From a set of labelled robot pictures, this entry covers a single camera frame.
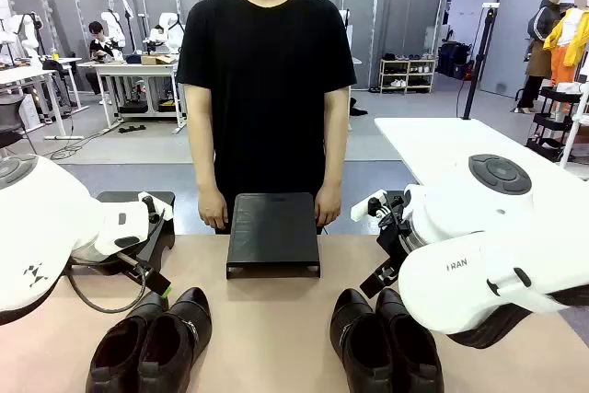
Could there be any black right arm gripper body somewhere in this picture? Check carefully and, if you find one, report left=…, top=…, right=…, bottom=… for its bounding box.
left=375, top=222, right=414, bottom=287

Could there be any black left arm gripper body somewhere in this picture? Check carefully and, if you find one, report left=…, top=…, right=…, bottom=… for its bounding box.
left=113, top=250, right=153, bottom=284

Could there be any person's right forearm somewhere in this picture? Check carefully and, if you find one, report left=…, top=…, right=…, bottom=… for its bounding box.
left=183, top=82, right=221, bottom=194

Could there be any person's left forearm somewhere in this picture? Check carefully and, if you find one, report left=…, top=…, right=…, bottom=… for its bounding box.
left=320, top=84, right=351, bottom=190

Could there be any black shoe stand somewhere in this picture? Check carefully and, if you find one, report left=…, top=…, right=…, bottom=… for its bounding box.
left=225, top=191, right=322, bottom=280
left=95, top=191, right=177, bottom=277

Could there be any person in black t-shirt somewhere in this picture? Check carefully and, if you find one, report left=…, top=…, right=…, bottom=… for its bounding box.
left=176, top=0, right=358, bottom=236

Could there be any seated person with black hair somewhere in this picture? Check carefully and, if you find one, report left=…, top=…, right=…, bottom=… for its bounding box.
left=87, top=20, right=126, bottom=105

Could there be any standing person in dark jacket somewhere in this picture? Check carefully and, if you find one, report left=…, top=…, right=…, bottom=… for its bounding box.
left=514, top=0, right=564, bottom=114

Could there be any person's left hand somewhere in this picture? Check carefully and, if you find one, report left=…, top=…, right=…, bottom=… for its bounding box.
left=314, top=184, right=343, bottom=228

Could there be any person's right hand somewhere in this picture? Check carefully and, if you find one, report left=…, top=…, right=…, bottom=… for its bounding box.
left=197, top=188, right=230, bottom=231

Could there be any black leather ankle shoe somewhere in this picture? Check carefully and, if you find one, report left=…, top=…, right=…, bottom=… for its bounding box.
left=375, top=288, right=445, bottom=393
left=136, top=286, right=214, bottom=393
left=85, top=291, right=169, bottom=393
left=329, top=288, right=397, bottom=393

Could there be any large white table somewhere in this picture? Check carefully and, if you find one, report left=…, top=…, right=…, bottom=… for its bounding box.
left=375, top=116, right=589, bottom=181

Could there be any wooden shoe rack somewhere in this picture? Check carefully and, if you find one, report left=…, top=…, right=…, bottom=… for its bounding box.
left=379, top=56, right=437, bottom=95

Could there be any black suitcase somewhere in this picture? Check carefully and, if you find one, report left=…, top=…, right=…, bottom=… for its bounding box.
left=436, top=41, right=472, bottom=80

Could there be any black office chair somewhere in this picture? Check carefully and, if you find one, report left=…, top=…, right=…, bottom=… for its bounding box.
left=0, top=94, right=29, bottom=151

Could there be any black trolley cart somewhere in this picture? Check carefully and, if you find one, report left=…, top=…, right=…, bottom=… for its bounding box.
left=525, top=86, right=586, bottom=164

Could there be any black tripod pole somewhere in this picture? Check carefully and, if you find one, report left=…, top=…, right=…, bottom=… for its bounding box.
left=461, top=3, right=501, bottom=121

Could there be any brown cardboard box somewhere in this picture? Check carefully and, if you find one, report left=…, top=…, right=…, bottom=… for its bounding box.
left=140, top=54, right=179, bottom=66

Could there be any mannequin with yellow jacket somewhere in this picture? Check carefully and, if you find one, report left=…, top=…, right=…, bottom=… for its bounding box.
left=542, top=0, right=589, bottom=90

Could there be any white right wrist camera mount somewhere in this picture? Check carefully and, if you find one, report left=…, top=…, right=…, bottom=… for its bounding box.
left=350, top=189, right=387, bottom=222

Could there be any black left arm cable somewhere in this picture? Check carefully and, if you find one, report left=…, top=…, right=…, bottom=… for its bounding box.
left=64, top=259, right=154, bottom=315

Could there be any black corrugated cable hose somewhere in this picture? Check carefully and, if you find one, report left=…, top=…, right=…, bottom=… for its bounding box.
left=453, top=286, right=589, bottom=351

